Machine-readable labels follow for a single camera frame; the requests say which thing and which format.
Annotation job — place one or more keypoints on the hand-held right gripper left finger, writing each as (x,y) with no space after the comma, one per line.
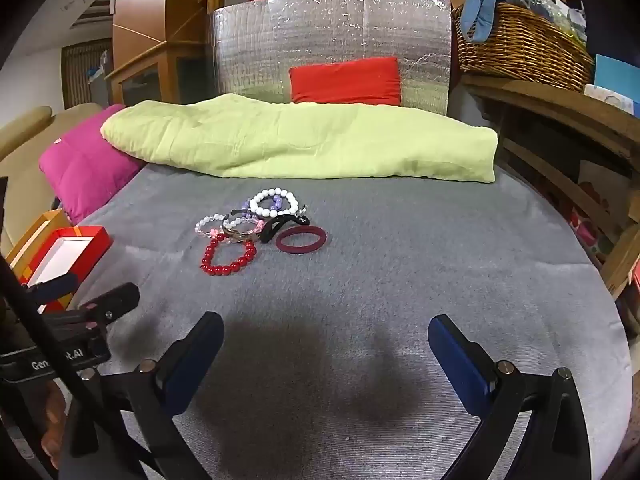
(187,365)

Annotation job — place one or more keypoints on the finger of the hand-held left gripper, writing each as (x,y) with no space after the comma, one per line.
(115,301)
(55,284)

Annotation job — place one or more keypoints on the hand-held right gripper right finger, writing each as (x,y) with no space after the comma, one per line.
(455,365)

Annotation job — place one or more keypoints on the red jewelry box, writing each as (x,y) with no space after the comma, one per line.
(97,241)

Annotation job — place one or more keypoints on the maroon bangle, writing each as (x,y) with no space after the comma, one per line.
(320,241)

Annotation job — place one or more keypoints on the person's left hand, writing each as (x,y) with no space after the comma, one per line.
(54,425)

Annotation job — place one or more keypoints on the orange box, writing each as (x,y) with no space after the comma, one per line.
(40,224)

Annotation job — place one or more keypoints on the pink pillow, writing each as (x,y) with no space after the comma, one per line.
(85,170)

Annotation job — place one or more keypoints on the grey bed cover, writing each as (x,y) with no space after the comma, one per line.
(380,270)

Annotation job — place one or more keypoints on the beige sofa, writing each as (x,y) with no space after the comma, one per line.
(25,135)

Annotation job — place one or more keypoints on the light green pillow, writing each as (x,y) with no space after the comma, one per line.
(300,140)

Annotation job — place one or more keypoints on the wooden shelf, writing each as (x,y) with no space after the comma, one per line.
(560,105)

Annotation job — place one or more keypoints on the wooden cabinet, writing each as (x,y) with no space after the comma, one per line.
(150,20)

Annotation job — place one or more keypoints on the red cushion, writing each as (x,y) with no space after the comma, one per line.
(345,82)

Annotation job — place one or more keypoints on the wicker basket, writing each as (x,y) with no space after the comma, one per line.
(520,50)

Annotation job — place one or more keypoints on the teal paper box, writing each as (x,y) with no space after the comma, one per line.
(617,72)

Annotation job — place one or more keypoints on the blue cloth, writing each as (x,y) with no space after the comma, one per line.
(482,5)

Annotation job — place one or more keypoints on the clear plastic bag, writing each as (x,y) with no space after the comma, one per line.
(545,0)

